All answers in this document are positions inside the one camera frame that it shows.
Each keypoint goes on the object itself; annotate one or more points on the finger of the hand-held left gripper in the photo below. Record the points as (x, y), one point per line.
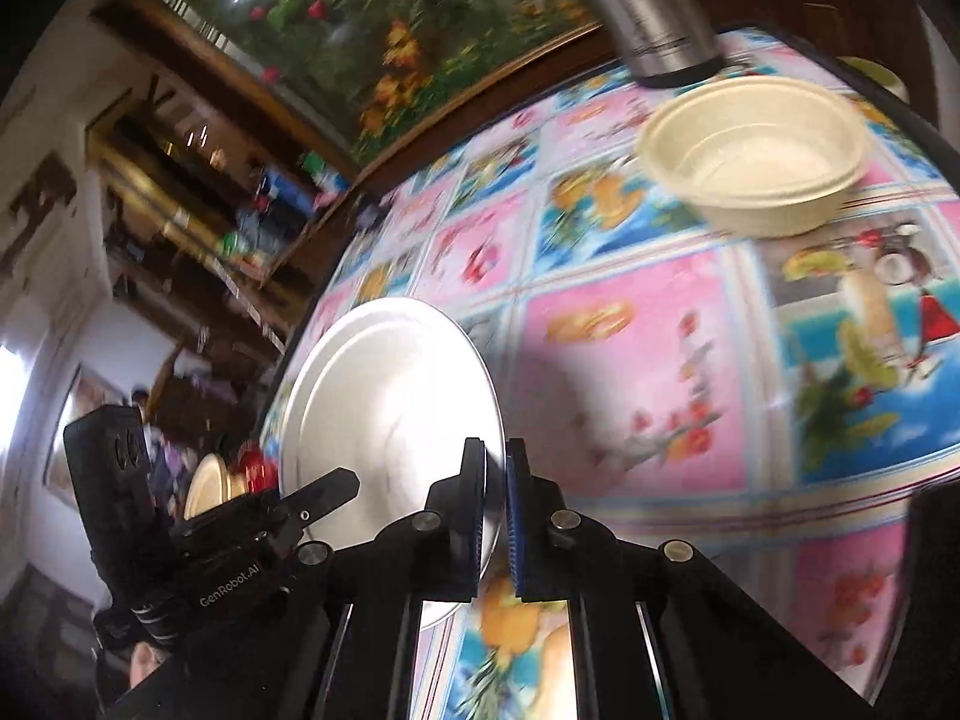
(330, 487)

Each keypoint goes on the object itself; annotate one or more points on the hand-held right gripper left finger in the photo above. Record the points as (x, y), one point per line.
(471, 525)

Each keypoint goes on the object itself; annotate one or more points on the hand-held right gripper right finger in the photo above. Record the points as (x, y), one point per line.
(519, 525)

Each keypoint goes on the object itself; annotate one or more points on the large red plastic plate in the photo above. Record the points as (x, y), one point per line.
(259, 469)

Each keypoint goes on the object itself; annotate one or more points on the beige paper bowl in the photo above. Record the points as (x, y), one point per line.
(206, 480)
(750, 157)

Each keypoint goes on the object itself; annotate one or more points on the white enamel plate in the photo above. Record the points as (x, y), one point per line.
(390, 390)

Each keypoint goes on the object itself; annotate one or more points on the fruit print tablecloth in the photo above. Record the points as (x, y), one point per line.
(637, 360)

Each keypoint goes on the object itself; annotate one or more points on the wooden cabinet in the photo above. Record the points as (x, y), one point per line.
(300, 255)

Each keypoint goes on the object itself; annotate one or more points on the stainless steel thermos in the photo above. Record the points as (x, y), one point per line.
(645, 15)

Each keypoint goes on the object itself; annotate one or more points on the floral wall mural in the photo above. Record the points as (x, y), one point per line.
(375, 30)

